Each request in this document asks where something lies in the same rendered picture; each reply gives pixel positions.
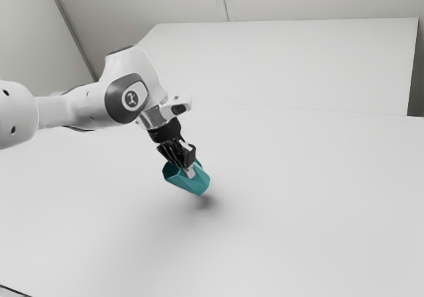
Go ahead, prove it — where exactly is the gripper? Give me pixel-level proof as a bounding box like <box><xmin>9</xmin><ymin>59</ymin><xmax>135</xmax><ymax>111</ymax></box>
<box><xmin>146</xmin><ymin>118</ymin><xmax>198</xmax><ymax>180</ymax></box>

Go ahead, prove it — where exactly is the teal faceted mug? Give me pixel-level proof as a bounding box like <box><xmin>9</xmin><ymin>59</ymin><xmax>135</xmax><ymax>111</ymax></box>
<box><xmin>161</xmin><ymin>158</ymin><xmax>211</xmax><ymax>198</ymax></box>

